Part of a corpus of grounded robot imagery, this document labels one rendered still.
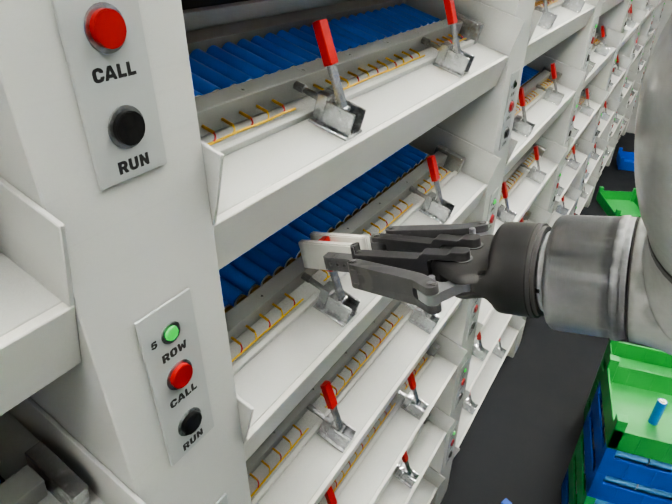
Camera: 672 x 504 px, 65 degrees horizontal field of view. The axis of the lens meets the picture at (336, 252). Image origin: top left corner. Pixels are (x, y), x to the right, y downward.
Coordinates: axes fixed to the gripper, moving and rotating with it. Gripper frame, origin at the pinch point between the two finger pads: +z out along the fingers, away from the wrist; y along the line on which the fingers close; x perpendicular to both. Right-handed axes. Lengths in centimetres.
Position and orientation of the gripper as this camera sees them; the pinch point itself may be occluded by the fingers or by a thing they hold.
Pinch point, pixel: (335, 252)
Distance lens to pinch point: 52.3
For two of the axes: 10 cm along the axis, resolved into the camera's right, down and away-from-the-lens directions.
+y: 5.4, -4.4, 7.2
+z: -8.2, -0.7, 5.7
